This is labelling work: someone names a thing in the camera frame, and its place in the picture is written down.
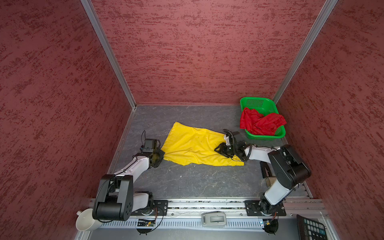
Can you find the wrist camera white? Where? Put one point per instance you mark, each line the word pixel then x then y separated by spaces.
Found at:
pixel 150 146
pixel 230 137

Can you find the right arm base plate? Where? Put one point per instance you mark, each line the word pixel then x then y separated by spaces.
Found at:
pixel 257 208

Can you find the right circuit board with wires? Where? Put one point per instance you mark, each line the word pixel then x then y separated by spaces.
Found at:
pixel 271 226

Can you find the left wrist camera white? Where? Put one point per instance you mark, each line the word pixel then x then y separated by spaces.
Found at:
pixel 150 146

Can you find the black calculator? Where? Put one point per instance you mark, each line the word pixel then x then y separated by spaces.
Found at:
pixel 310 230

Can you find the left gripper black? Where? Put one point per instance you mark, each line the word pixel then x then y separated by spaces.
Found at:
pixel 161 153

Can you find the left corner aluminium post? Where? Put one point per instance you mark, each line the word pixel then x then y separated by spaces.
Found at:
pixel 97 26

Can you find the corner aluminium post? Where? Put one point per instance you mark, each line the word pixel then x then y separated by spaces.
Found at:
pixel 316 28
pixel 97 26

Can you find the small wooden block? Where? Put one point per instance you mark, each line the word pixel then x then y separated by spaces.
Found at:
pixel 269 181

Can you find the right corner aluminium post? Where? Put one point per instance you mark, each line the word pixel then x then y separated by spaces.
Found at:
pixel 316 28

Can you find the left circuit board with wires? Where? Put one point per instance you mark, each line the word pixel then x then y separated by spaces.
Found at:
pixel 147 223

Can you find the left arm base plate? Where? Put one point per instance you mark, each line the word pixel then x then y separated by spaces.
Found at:
pixel 156 207

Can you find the yellow shorts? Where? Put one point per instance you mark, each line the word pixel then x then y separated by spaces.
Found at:
pixel 187 145

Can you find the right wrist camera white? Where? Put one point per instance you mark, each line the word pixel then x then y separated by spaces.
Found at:
pixel 230 137

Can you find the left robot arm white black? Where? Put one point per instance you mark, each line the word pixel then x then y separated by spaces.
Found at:
pixel 116 199

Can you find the white ceramic cup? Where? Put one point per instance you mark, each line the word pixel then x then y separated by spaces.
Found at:
pixel 86 222

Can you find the white slotted cable duct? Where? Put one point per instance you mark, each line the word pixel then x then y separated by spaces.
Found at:
pixel 191 224

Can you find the red shorts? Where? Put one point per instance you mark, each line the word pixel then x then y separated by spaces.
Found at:
pixel 258 124

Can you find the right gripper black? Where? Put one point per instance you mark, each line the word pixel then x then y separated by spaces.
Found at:
pixel 222 150

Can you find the circuit board with wires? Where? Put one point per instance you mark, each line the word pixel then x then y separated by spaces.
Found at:
pixel 271 226
pixel 147 223

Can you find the aluminium rail frame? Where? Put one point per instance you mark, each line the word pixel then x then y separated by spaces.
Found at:
pixel 234 208

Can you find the green plastic basket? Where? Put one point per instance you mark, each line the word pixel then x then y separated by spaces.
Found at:
pixel 264 106

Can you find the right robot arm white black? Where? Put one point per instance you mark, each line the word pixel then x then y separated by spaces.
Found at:
pixel 289 168

